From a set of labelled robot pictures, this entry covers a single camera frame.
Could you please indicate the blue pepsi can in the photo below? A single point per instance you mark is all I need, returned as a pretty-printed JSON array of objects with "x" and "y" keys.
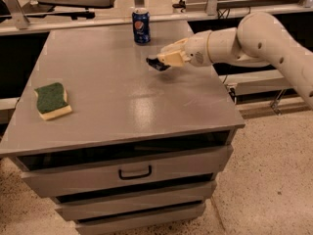
[{"x": 141, "y": 25}]

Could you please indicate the black drawer handle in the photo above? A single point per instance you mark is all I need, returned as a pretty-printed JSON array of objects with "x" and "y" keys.
[{"x": 137, "y": 173}]

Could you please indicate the green yellow sponge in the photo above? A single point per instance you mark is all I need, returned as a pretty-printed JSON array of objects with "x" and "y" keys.
[{"x": 52, "y": 101}]

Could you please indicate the grey drawer cabinet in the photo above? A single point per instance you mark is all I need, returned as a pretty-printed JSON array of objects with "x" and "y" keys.
[{"x": 125, "y": 115}]

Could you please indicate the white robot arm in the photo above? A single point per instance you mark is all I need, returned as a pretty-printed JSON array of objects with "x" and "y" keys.
[{"x": 259, "y": 39}]

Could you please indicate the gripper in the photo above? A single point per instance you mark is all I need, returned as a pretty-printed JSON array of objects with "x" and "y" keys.
[{"x": 197, "y": 49}]

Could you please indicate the black office chair base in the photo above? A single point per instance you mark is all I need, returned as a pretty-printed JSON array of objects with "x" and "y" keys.
[{"x": 43, "y": 7}]

